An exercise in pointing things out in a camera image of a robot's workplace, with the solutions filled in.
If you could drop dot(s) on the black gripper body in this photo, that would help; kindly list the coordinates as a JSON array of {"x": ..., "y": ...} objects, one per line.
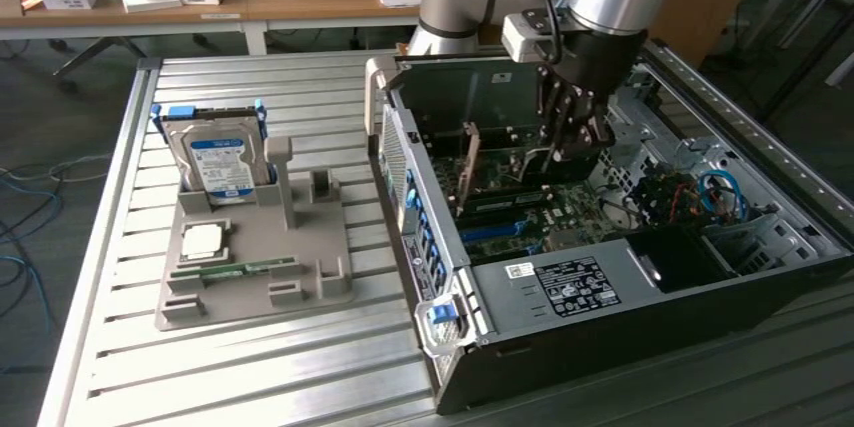
[{"x": 600, "y": 62}]

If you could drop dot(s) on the black graphics card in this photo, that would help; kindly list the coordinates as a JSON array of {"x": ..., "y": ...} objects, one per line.
[{"x": 469, "y": 167}]

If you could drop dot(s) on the green motherboard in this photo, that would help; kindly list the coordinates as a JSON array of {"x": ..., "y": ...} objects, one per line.
[{"x": 573, "y": 207}]

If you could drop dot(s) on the black installed RAM stick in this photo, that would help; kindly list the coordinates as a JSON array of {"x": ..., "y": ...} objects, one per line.
[{"x": 507, "y": 199}]

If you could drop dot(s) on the grey chipset heatsink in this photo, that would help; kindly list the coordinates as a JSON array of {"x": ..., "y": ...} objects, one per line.
[{"x": 567, "y": 241}]

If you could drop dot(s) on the grey power supply unit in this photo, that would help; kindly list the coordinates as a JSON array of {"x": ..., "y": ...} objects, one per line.
[{"x": 520, "y": 292}]

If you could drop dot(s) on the blue case latch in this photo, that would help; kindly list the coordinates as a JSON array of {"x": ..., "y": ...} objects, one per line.
[{"x": 443, "y": 312}]

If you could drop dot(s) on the black open PC case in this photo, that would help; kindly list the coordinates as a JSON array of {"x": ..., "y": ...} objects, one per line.
[{"x": 600, "y": 347}]

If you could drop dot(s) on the grey parts rack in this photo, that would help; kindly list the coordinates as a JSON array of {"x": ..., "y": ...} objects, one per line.
[{"x": 266, "y": 242}]

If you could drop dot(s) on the green RAM stick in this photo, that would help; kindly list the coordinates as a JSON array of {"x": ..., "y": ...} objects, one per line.
[{"x": 226, "y": 271}]

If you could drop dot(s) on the silver CPU chip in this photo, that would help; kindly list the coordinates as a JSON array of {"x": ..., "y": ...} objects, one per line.
[{"x": 201, "y": 243}]

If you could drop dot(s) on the wooden desk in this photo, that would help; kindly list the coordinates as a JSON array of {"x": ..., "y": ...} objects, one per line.
[{"x": 100, "y": 17}]

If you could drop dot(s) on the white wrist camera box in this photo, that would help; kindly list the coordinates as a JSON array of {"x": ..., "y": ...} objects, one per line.
[{"x": 523, "y": 39}]

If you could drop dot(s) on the hard disk with blue bracket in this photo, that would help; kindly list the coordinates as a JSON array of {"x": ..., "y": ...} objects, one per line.
[{"x": 213, "y": 157}]

